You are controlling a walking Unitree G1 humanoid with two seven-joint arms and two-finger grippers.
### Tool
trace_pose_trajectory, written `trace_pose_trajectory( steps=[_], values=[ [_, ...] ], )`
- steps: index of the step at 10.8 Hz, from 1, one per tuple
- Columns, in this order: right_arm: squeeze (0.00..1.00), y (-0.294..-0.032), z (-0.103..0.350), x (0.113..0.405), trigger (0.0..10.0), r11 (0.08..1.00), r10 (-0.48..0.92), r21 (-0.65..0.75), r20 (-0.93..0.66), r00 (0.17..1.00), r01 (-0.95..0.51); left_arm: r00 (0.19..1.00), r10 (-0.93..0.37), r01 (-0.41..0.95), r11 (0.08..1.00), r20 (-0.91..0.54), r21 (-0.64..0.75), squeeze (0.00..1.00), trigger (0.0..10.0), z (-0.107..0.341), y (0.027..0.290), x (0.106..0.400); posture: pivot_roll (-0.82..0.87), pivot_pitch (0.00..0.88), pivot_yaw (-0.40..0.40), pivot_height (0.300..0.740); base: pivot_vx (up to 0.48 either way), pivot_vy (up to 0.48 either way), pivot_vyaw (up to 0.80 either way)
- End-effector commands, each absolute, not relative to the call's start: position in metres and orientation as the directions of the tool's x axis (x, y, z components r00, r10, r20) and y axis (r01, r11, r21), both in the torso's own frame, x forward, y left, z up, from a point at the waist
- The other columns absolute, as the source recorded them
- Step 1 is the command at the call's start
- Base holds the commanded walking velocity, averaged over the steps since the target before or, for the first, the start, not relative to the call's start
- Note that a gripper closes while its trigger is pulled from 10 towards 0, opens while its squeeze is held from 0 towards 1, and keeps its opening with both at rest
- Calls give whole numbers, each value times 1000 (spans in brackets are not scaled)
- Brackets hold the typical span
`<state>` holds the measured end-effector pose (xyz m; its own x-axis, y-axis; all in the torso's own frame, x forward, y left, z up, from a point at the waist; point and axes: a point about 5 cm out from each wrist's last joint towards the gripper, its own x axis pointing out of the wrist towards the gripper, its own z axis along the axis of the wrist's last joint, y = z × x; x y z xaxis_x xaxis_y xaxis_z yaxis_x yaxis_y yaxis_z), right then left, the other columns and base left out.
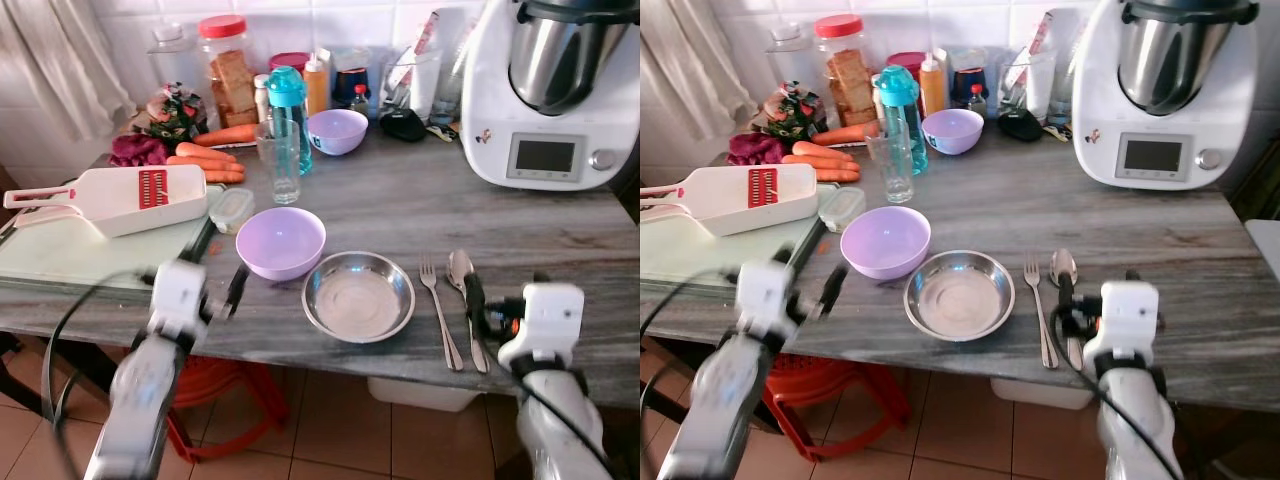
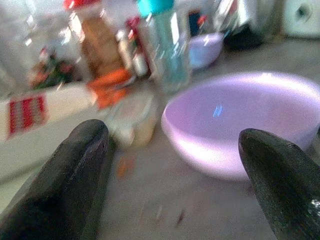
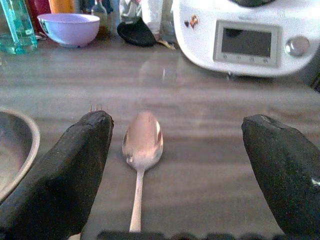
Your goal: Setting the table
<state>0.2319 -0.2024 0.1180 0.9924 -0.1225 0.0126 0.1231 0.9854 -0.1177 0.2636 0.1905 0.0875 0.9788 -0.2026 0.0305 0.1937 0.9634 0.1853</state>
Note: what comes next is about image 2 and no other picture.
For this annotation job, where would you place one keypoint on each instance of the clear bottle with teal cap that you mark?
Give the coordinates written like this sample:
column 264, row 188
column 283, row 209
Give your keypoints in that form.
column 170, row 50

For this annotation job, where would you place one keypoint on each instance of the large lilac plastic bowl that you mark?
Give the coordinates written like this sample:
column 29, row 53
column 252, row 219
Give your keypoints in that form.
column 225, row 125

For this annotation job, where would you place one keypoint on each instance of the small lilac plastic bowl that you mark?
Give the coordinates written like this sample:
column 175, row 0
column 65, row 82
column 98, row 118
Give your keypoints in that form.
column 203, row 51

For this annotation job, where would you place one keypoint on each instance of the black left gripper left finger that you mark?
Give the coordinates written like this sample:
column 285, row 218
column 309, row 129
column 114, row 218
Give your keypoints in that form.
column 67, row 180

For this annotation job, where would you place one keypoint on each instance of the white paper towel roll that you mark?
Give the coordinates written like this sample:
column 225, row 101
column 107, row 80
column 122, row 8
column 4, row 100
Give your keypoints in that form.
column 301, row 17

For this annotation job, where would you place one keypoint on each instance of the white box with red print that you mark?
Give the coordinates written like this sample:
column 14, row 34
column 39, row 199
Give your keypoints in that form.
column 37, row 122

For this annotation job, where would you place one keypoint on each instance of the clear bag with colourful contents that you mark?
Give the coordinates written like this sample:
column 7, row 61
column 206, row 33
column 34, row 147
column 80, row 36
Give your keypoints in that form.
column 47, row 67

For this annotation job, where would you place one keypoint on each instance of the small bottle with red label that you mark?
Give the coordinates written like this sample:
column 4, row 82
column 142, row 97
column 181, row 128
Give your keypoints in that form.
column 136, row 47

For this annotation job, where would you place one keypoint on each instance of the clear jar with red lid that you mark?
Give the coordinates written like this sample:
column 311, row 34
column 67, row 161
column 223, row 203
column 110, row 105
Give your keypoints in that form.
column 100, row 42

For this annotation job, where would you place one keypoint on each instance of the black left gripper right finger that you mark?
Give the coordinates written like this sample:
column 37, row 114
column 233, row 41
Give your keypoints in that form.
column 282, row 182

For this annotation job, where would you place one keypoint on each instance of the small clear plastic container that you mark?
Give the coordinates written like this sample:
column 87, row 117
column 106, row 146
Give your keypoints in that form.
column 135, row 122

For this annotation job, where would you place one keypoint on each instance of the orange plastic packet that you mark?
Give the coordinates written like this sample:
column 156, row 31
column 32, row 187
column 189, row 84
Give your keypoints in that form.
column 110, row 86

